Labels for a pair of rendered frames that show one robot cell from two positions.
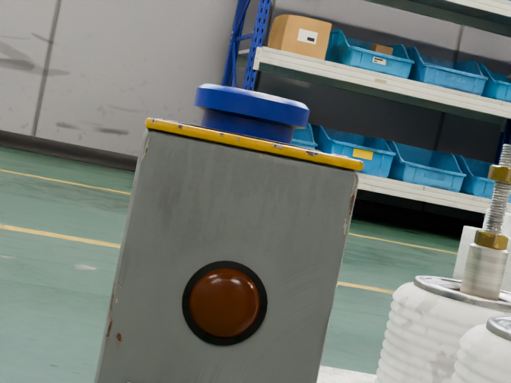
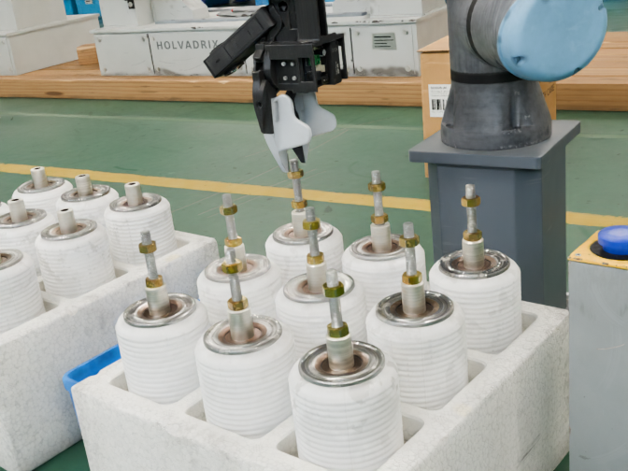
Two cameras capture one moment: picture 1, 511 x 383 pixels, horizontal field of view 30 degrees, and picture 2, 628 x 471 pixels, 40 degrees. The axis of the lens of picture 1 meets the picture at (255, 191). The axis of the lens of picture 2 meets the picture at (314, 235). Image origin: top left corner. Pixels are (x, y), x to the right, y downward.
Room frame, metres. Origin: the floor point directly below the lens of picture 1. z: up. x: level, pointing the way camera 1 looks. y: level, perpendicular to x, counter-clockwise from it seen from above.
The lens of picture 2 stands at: (0.99, 0.35, 0.62)
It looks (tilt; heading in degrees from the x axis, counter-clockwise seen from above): 21 degrees down; 228
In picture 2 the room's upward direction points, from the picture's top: 7 degrees counter-clockwise
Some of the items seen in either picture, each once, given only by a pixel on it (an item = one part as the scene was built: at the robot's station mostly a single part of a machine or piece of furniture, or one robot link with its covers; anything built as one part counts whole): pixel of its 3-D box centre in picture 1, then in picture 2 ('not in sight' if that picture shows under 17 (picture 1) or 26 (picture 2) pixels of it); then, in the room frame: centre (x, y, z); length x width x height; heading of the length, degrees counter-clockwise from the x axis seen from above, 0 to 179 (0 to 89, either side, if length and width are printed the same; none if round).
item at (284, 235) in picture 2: not in sight; (303, 233); (0.34, -0.40, 0.25); 0.08 x 0.08 x 0.01
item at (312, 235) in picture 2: not in sight; (313, 242); (0.44, -0.27, 0.30); 0.01 x 0.01 x 0.08
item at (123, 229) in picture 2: not in sight; (147, 260); (0.39, -0.72, 0.16); 0.10 x 0.10 x 0.18
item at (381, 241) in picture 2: not in sight; (380, 237); (0.33, -0.29, 0.26); 0.02 x 0.02 x 0.03
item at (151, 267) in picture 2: not in sight; (150, 265); (0.58, -0.37, 0.30); 0.01 x 0.01 x 0.08
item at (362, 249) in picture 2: not in sight; (381, 248); (0.33, -0.29, 0.25); 0.08 x 0.08 x 0.01
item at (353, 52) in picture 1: (366, 55); not in sight; (5.30, -0.45, 0.90); 0.50 x 0.38 x 0.21; 16
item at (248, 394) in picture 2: not in sight; (255, 417); (0.56, -0.25, 0.16); 0.10 x 0.10 x 0.18
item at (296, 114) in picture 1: (249, 121); (621, 242); (0.33, 0.01, 0.32); 0.04 x 0.04 x 0.02
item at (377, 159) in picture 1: (347, 150); not in sight; (5.27, -0.45, 0.36); 0.50 x 0.38 x 0.21; 15
